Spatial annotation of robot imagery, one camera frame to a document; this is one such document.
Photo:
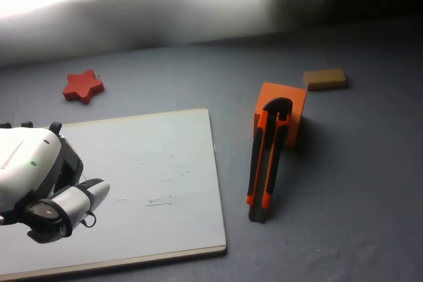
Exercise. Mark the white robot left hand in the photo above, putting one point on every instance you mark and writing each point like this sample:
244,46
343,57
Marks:
26,163

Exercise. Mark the white board with tan edge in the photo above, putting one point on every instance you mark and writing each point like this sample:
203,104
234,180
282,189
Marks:
148,179

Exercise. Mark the orange and black utility knife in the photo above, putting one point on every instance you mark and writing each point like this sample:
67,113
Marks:
261,196

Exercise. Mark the red star block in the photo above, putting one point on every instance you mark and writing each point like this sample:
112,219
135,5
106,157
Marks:
82,87

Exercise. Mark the white backdrop cloth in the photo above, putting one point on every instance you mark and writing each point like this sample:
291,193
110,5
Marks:
132,14

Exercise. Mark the orange cube block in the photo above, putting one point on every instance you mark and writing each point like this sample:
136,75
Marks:
281,90

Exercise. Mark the tan rectangular wooden block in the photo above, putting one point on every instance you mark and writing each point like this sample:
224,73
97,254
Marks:
325,79

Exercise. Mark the grey table cloth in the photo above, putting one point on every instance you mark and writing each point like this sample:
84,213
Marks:
347,179

